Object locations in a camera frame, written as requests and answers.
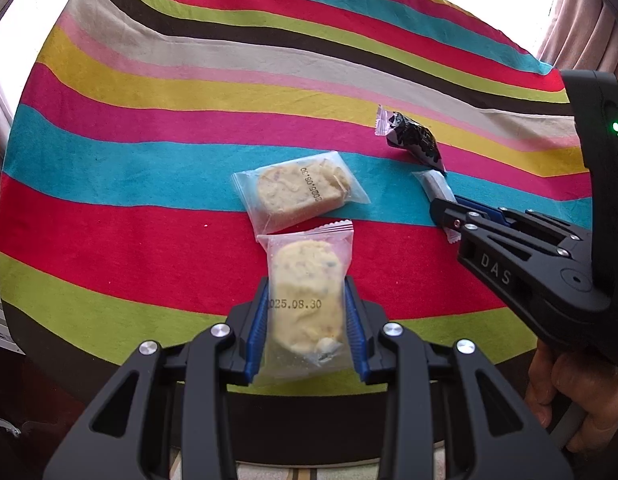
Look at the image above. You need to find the small black candy packet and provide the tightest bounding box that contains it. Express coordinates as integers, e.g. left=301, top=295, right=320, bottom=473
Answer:
left=375, top=105, right=447, bottom=177

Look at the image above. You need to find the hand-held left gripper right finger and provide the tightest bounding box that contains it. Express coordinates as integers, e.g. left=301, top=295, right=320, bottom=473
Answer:
left=341, top=275, right=574, bottom=480

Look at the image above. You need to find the colourful striped tablecloth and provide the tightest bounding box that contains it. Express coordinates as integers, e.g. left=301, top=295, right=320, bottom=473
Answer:
left=0, top=0, right=590, bottom=398

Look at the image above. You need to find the beige curtain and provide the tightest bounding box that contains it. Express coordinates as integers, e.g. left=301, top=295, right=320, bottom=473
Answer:
left=536, top=0, right=618, bottom=91

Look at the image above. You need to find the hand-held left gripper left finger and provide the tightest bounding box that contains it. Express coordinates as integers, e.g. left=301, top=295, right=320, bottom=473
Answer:
left=43, top=275, right=270, bottom=480

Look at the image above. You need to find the person's right hand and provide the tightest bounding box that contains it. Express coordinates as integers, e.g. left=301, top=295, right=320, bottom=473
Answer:
left=524, top=335, right=618, bottom=454

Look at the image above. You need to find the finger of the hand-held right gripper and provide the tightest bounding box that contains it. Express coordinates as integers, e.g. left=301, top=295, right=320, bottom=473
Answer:
left=429, top=197, right=490, bottom=244
left=455, top=194, right=586, bottom=252

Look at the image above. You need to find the clear round cake packet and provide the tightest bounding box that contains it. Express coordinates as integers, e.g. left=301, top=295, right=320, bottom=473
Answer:
left=257, top=220, right=354, bottom=384

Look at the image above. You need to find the small white packet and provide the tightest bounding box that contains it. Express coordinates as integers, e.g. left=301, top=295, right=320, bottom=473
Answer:
left=411, top=170, right=463, bottom=245

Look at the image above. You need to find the clear rectangular cake packet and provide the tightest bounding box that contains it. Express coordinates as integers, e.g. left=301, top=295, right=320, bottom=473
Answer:
left=232, top=151, right=371, bottom=234

